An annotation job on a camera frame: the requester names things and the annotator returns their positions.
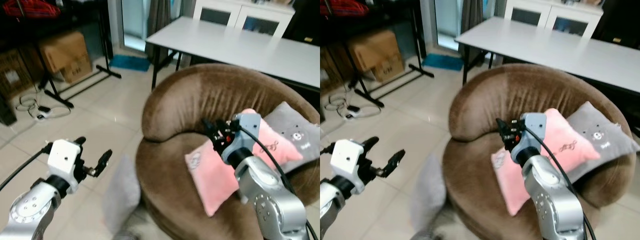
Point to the pink printed pillow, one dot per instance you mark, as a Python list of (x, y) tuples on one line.
[(212, 177), (512, 182)]

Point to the grey bear print pillow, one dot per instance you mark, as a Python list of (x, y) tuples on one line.
[(602, 130), (295, 127)]

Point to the brown round velvet sofa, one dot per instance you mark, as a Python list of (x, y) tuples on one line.
[(210, 95), (520, 92)]

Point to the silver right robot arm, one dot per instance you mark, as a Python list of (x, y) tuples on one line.
[(555, 200), (270, 200)]

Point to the dark brown cardboard box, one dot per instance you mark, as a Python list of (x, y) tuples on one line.
[(14, 72), (330, 70)]

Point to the white folding table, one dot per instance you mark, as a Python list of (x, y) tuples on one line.
[(235, 47), (545, 47)]

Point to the red patterned bag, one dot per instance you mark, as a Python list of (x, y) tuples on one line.
[(32, 9), (345, 7)]

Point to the tan cardboard box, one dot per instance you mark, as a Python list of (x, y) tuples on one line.
[(65, 52), (375, 50)]

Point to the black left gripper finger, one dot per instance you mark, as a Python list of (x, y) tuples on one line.
[(395, 161), (370, 142), (104, 161), (80, 140)]

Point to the white glass door cabinet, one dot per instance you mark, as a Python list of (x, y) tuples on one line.
[(240, 12), (550, 12)]

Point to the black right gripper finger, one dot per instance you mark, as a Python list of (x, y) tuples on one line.
[(208, 126), (501, 126)]

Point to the blue floor mat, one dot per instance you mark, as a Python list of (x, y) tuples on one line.
[(130, 63), (443, 62)]

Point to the light grey fuzzy pillow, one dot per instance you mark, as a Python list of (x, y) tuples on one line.
[(122, 195), (430, 192)]

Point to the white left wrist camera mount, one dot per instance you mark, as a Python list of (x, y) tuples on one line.
[(64, 157), (347, 159)]

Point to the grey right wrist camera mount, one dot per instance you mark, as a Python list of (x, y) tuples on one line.
[(245, 132), (531, 131)]

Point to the grey curtain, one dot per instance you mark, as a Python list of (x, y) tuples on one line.
[(471, 17), (159, 20)]

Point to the black metal rack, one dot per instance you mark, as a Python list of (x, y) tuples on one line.
[(50, 92), (362, 90)]

